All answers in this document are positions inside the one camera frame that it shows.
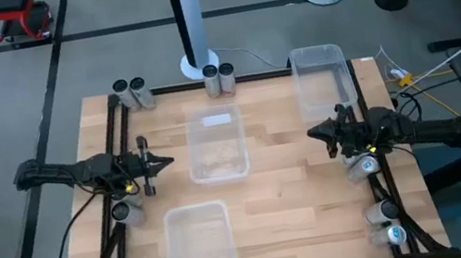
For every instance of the clear plastic bin white label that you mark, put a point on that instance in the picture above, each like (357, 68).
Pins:
(217, 150)

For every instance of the red black rolling stool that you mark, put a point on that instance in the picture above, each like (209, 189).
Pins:
(10, 4)

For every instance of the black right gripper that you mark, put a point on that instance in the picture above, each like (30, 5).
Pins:
(351, 137)

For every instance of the yellow plug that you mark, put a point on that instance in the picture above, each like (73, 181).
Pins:
(405, 80)

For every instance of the white power adapter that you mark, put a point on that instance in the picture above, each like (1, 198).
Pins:
(398, 73)

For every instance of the black aluminium table frame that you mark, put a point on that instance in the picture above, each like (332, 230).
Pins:
(284, 72)

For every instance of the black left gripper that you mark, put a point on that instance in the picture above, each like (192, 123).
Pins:
(146, 171)

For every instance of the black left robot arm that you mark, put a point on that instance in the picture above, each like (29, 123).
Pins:
(78, 171)

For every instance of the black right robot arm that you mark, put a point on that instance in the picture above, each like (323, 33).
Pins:
(437, 132)

